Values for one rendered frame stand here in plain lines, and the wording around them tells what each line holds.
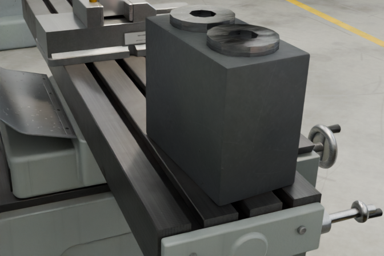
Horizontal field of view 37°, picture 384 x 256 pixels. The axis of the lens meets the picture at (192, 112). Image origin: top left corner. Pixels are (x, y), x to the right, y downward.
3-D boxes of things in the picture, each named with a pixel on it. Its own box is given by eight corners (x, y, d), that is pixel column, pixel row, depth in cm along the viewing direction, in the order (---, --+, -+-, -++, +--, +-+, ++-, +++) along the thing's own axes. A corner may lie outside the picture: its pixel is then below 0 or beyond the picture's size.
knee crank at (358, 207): (372, 209, 150) (376, 190, 148) (387, 222, 145) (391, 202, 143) (300, 227, 142) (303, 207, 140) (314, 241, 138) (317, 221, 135)
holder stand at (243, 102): (212, 118, 94) (218, -2, 86) (295, 184, 77) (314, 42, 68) (145, 134, 89) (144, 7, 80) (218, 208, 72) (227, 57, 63)
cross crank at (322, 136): (320, 152, 158) (326, 114, 153) (346, 174, 148) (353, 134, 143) (270, 162, 153) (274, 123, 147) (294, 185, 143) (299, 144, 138)
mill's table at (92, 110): (98, 9, 180) (97, -16, 176) (326, 251, 77) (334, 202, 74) (22, 15, 171) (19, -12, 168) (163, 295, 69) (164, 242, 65)
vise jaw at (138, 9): (137, 5, 129) (137, -13, 128) (156, 20, 119) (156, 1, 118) (111, 7, 127) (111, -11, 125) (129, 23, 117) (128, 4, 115)
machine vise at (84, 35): (183, 28, 138) (184, -17, 133) (209, 48, 126) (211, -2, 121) (35, 43, 125) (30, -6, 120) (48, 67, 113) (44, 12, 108)
